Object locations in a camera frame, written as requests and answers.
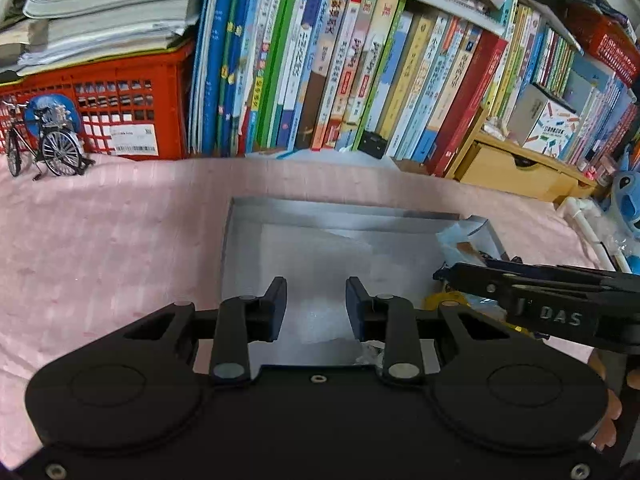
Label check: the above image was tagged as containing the small brown box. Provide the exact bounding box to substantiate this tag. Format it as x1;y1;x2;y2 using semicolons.
394;158;432;177

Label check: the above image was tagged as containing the blue alien plush toy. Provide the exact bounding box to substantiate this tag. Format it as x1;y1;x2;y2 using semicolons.
612;142;640;241

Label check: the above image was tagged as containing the small black box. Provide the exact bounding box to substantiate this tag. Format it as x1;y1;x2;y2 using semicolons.
357;131;389;157

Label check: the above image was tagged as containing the white shallow box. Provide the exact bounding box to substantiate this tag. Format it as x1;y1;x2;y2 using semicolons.
220;197;512;372

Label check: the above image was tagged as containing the miniature toy bicycle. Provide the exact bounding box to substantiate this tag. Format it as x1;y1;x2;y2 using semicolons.
2;101;96;182

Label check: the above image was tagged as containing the blue round printed disc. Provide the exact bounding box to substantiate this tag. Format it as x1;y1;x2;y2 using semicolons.
24;93;84;149

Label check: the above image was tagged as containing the red plastic crate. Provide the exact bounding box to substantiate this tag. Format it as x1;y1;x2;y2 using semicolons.
0;40;197;161

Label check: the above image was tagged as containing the person's right hand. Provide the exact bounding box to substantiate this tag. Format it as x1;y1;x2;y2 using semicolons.
587;347;624;456

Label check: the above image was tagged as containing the small white printed box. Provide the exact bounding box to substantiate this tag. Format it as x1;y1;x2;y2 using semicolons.
507;82;584;157

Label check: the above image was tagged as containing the row of tall picture books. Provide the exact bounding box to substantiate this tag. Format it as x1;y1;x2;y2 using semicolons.
187;0;509;179

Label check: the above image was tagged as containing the red plastic basket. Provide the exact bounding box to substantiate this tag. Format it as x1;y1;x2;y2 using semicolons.
564;2;640;87

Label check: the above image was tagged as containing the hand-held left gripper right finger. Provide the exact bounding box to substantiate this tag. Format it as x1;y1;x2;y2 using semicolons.
346;276;511;386

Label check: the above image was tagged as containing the white plastic pipe bundle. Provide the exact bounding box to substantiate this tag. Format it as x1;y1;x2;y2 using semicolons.
554;195;637;274

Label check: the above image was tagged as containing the row of thin paperback books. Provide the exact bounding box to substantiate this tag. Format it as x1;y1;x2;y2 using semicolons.
480;2;640;172

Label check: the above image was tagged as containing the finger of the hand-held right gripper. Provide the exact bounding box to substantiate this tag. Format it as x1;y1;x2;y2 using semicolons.
434;263;526;306
482;260;640;281

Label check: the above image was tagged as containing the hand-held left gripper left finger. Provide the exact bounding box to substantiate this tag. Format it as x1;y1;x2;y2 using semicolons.
122;276;289;386

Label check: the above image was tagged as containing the yellow spotted balloon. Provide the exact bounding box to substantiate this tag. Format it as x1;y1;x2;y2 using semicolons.
423;289;532;335

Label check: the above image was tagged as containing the stack of flat paperback books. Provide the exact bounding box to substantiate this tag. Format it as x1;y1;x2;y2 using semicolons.
0;0;212;79

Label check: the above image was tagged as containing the wooden drawer organizer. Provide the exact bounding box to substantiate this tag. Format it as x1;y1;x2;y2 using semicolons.
452;105;599;206

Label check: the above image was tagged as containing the pink quilted blanket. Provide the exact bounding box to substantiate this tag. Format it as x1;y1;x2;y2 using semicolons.
0;152;613;466

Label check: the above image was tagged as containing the crumpled clear plastic packet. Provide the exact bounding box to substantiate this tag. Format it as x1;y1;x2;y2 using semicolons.
434;217;507;267

